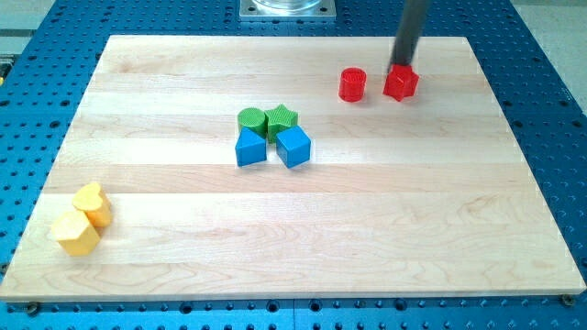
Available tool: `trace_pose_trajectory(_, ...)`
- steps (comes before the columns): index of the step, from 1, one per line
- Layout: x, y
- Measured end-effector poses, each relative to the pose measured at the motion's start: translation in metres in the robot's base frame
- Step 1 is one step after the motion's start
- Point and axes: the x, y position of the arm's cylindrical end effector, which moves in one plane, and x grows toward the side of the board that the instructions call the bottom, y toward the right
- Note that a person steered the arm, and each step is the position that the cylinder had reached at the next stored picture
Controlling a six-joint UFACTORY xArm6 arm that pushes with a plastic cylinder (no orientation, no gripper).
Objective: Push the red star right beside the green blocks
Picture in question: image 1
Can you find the red star block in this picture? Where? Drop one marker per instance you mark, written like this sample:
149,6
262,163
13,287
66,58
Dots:
401,82

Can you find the green star block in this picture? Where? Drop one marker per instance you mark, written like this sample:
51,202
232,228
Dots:
279,119

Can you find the blue cube block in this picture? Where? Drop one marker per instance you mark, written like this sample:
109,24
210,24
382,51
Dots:
293,146

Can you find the blue triangle block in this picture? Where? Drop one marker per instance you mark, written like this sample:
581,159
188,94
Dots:
250,148

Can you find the green cylinder block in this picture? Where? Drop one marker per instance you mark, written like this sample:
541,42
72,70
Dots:
254,119

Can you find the red cylinder block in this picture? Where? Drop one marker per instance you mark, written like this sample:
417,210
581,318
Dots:
352,84

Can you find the wooden board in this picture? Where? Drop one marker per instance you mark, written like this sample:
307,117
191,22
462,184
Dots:
431,196

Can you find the black pusher rod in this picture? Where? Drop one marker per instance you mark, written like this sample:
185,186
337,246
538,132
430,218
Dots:
409,31

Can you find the yellow heart block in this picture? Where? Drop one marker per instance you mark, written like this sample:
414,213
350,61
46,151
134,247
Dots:
92,200

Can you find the yellow hexagon block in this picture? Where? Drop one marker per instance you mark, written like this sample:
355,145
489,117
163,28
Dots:
75,234

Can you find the blue perforated table plate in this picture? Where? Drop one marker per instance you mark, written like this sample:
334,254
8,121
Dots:
547,112

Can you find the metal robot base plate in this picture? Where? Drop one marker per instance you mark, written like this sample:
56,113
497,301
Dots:
287,10

